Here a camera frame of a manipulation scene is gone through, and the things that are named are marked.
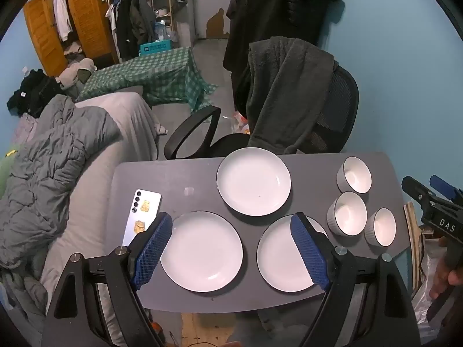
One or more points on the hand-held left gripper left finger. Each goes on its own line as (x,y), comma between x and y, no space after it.
(152,251)

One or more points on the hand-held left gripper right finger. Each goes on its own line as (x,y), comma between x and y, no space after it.
(307,253)

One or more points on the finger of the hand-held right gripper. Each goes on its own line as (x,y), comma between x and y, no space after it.
(416,188)
(445,187)

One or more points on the white plate dark rim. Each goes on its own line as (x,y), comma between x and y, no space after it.
(253,182)
(202,253)
(278,256)

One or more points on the white ribbed bowl dark rim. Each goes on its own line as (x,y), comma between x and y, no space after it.
(356,173)
(349,212)
(382,227)

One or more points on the person's right hand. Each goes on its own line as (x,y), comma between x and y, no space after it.
(439,278)

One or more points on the wooden boards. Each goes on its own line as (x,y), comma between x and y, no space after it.
(414,231)

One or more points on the light blue smartphone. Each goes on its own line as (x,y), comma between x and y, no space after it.
(146,206)

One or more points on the clear plastic bag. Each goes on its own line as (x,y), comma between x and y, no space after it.
(423,307)

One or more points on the black mesh office chair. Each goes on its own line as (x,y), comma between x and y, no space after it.
(342,108)

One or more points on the grey quilted duvet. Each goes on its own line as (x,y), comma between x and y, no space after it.
(47,173)

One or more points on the yellow orange plastic bag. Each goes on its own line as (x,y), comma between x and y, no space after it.
(239,123)

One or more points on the green pillow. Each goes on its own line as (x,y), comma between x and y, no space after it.
(8,170)

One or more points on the green checked tablecloth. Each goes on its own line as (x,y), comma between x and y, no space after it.
(155,76)

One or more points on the beige clothes pile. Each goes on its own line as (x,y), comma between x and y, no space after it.
(77,70)

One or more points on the black clothes pile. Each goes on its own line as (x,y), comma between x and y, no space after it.
(34,92)

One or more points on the teal cardboard box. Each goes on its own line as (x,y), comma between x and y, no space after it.
(155,47)

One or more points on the black hanging jackets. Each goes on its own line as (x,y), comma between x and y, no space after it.
(275,7)

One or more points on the clothes rack with hanging clothes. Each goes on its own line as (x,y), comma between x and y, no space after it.
(135,18)

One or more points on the orange wooden wardrobe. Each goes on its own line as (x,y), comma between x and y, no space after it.
(86,14)

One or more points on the white hanging shirt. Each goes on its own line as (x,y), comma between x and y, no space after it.
(62,14)

